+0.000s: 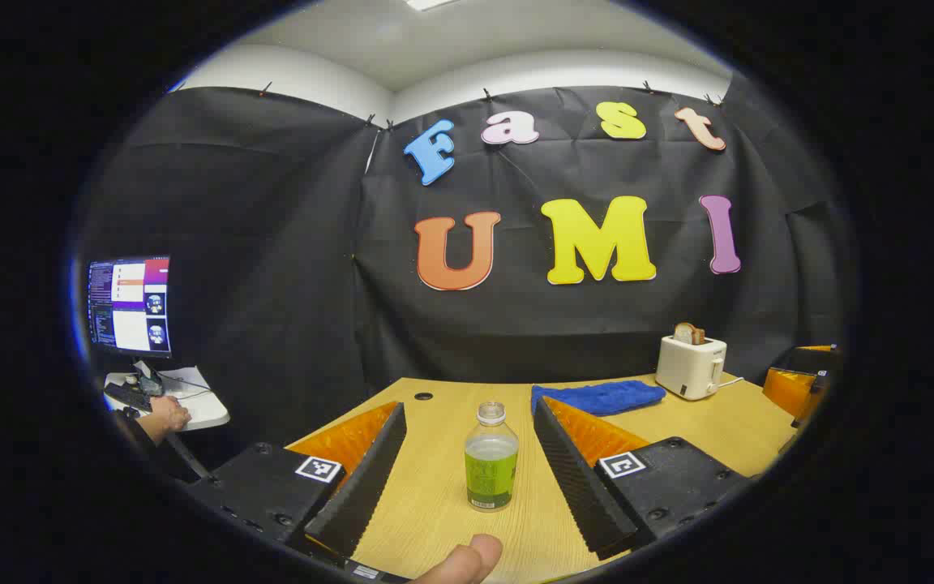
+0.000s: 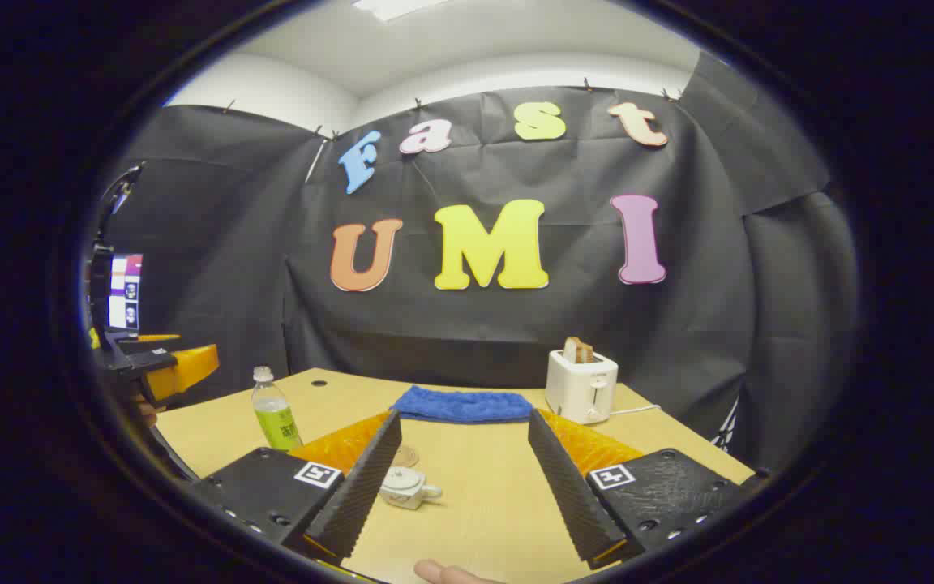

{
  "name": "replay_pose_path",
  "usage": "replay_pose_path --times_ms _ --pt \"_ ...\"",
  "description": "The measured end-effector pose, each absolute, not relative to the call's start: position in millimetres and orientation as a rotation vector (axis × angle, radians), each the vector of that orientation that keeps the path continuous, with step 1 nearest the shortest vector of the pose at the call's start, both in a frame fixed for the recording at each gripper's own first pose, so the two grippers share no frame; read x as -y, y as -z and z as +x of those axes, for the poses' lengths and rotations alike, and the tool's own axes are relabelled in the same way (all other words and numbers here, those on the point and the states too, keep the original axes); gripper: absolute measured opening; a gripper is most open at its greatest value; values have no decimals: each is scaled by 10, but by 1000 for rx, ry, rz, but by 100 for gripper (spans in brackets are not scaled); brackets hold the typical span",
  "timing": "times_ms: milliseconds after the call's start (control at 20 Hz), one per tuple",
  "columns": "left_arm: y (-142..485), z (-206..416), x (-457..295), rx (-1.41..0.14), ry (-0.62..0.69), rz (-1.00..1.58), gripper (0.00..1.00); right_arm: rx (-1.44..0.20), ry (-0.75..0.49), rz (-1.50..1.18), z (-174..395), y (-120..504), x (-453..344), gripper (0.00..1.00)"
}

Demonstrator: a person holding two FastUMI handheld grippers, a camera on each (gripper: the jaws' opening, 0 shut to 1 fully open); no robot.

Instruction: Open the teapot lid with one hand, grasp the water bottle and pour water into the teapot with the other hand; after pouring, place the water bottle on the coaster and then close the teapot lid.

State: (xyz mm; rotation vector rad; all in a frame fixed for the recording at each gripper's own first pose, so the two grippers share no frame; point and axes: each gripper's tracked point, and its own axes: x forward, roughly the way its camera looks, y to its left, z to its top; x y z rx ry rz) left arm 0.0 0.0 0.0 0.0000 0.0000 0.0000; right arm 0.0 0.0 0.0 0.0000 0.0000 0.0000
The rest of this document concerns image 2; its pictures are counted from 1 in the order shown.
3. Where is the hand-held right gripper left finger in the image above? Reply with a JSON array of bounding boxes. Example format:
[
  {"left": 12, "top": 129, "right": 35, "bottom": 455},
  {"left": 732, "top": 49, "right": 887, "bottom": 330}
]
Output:
[{"left": 191, "top": 410, "right": 403, "bottom": 567}]

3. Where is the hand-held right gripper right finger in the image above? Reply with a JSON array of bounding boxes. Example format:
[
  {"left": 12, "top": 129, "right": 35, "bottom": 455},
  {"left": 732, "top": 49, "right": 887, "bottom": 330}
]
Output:
[{"left": 528, "top": 408, "right": 772, "bottom": 570}]

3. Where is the white floral teacup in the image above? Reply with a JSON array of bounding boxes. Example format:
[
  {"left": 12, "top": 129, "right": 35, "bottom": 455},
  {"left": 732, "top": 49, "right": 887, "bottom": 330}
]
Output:
[{"left": 379, "top": 479, "right": 443, "bottom": 510}]

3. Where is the clear water bottle green label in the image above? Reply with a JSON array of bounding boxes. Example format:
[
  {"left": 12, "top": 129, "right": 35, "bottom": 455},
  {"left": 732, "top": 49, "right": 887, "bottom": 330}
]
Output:
[{"left": 251, "top": 366, "right": 303, "bottom": 452}]

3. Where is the computer monitor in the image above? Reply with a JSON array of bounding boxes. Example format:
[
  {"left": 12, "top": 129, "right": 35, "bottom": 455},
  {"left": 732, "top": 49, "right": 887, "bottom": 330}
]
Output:
[{"left": 109, "top": 254, "right": 144, "bottom": 332}]

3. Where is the white toaster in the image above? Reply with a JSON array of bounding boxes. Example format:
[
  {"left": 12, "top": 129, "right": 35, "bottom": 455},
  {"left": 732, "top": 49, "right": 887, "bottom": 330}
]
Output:
[{"left": 545, "top": 349, "right": 619, "bottom": 425}]

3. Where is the blue towel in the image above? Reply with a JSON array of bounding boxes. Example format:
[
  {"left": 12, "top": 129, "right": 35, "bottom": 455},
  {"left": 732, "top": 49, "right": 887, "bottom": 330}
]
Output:
[{"left": 390, "top": 385, "right": 534, "bottom": 425}]

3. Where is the black backdrop cloth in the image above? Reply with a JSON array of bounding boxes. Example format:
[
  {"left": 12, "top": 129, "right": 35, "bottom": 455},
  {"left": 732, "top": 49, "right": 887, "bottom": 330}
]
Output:
[{"left": 102, "top": 53, "right": 861, "bottom": 479}]

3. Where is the ceiling light panel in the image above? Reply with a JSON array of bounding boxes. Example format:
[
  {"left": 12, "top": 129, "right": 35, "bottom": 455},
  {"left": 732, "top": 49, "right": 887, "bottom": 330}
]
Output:
[{"left": 352, "top": 0, "right": 452, "bottom": 23}]

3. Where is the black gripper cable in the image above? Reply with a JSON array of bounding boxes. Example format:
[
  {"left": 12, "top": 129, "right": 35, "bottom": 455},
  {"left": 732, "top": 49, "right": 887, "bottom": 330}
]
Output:
[{"left": 106, "top": 162, "right": 145, "bottom": 216}]

